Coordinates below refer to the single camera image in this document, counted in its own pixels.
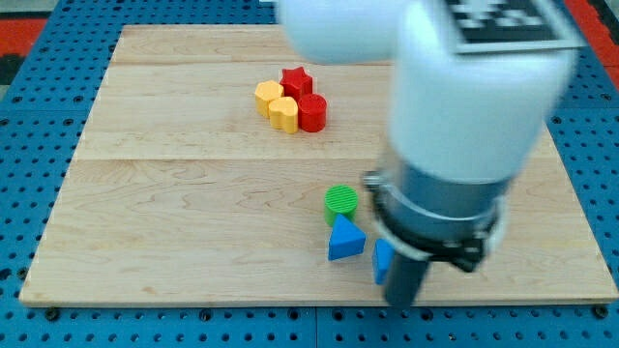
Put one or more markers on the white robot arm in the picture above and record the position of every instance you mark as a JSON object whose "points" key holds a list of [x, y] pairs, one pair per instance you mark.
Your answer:
{"points": [[473, 83]]}

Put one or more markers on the red star block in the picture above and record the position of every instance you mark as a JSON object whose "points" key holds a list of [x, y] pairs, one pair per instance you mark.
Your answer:
{"points": [[296, 83]]}

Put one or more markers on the green cylinder block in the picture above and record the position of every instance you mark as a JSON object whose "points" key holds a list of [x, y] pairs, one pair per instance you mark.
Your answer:
{"points": [[340, 200]]}

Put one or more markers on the red cylinder block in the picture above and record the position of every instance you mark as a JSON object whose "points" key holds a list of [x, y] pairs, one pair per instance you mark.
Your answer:
{"points": [[312, 112]]}

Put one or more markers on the yellow heart block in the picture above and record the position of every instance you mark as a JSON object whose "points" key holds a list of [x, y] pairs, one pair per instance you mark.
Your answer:
{"points": [[283, 114]]}

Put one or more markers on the blue triangle block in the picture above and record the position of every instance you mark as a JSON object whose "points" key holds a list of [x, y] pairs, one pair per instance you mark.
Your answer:
{"points": [[346, 239]]}

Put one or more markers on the yellow hexagon block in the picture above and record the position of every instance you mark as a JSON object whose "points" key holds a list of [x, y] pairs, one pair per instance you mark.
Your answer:
{"points": [[264, 93]]}

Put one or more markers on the wooden board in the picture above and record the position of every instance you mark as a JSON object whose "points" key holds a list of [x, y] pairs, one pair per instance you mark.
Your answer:
{"points": [[180, 194]]}

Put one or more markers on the blue block behind tool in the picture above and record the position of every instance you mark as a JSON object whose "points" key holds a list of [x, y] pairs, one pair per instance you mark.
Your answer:
{"points": [[382, 256]]}

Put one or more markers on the black cylindrical end effector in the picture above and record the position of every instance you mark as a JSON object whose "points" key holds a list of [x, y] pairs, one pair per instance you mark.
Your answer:
{"points": [[404, 280]]}

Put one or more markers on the black white fiducial marker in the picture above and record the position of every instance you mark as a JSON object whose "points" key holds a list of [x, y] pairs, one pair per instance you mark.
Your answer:
{"points": [[506, 26]]}

